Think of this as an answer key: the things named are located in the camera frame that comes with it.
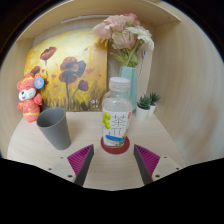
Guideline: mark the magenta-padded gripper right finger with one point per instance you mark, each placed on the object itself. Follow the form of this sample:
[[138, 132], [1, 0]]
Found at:
[[148, 160]]

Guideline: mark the flat round red coaster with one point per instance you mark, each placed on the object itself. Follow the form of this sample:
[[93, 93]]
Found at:
[[115, 150]]

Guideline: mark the tall teal vase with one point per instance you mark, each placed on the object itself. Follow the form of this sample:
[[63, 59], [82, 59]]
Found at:
[[131, 75]]

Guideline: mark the red plush mascot toy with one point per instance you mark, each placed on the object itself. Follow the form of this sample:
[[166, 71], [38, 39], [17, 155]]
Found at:
[[30, 100]]

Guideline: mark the light wooden shelf unit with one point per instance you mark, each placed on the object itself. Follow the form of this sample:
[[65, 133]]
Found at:
[[100, 6]]

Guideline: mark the grey ribbed cup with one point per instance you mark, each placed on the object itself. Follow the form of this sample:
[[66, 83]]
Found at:
[[55, 128]]

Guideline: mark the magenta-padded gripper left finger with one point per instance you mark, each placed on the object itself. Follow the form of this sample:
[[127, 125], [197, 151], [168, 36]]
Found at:
[[80, 160]]

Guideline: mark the pink and white flower bouquet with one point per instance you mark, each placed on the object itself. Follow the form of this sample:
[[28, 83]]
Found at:
[[116, 30]]

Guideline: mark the small succulent in white pot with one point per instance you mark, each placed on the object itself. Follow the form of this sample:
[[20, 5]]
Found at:
[[154, 100], [142, 111]]

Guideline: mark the clear plastic drink bottle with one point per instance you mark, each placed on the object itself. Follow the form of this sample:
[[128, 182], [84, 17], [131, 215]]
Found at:
[[116, 116]]

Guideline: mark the white light bar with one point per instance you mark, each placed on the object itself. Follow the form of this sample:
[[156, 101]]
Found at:
[[83, 19]]

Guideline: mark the yellow poppy flower painting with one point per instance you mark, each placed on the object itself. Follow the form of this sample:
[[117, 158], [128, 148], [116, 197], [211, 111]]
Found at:
[[80, 46]]

